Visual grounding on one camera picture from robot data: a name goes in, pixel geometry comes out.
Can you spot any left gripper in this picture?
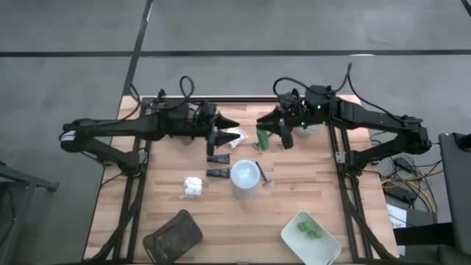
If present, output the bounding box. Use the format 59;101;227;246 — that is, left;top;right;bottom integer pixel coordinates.
189;101;242;157

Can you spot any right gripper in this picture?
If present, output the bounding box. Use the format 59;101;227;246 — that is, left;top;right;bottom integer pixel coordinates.
256;88;314;150

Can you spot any dark blue toiletry tube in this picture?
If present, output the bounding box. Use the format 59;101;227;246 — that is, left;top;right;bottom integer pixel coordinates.
206;154;231;165
206;168;231;179

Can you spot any clear bag of cotton balls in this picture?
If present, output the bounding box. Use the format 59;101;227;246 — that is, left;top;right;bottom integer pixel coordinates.
180;174;206;199

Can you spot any blue disposable razor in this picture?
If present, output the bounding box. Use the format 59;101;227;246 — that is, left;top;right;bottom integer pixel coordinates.
255;160;274;187
252;132;275;149

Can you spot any white plastic bin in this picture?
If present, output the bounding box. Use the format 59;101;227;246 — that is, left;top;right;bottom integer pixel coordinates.
280;210;342;265
293;124;320;139

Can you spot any white wipes canister yellow label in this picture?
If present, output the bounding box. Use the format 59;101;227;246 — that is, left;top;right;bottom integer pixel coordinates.
230;158;261;201

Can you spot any black power adapter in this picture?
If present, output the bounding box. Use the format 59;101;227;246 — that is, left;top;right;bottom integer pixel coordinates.
384;183;417;203

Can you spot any white paper sheet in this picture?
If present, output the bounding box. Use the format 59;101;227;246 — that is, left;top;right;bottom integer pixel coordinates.
386;203;408;229

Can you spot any grey cabinet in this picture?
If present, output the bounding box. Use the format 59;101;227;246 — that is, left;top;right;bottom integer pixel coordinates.
438;131;471;265

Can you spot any dark metal stand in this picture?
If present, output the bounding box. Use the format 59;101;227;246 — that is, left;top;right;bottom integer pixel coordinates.
0;160;60;265

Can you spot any black metal table frame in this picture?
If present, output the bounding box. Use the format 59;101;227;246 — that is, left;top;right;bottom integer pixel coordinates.
85;88;400;265

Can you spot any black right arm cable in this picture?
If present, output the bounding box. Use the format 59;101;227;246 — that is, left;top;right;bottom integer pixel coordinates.
272;62;406;119

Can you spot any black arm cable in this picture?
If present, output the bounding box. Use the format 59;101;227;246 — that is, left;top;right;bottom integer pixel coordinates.
272;62;406;119
127;75;196;111

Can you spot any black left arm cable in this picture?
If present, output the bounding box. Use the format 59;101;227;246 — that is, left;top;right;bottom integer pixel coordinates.
127;75;196;111

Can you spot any yellow floor cable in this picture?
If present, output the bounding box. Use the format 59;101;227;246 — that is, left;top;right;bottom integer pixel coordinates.
380;169;442;214

